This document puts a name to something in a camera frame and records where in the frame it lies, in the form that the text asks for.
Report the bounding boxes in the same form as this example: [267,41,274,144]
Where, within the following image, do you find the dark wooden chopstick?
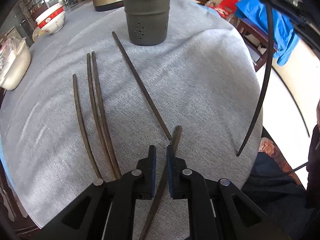
[236,0,274,157]
[92,51,121,179]
[139,125,182,240]
[86,53,117,180]
[112,31,172,140]
[72,74,102,179]

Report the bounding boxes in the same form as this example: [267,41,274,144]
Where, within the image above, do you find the red plastic child chair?
[205,0,238,20]

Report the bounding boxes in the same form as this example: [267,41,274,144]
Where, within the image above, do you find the white basin with plastic bag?
[1,37,31,90]

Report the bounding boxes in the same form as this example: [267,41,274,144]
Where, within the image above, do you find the grey perforated utensil holder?
[123,0,170,46]

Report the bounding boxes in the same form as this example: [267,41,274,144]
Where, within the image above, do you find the grey table cloth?
[1,0,262,227]

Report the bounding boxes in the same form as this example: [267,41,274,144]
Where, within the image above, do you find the red white stacked bowls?
[32,3,66,42]

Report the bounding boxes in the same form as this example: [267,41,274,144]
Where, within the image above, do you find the dark wooden side chair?
[236,18,268,72]

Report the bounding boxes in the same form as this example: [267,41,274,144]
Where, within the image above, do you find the blue plastic bag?
[235,0,301,67]

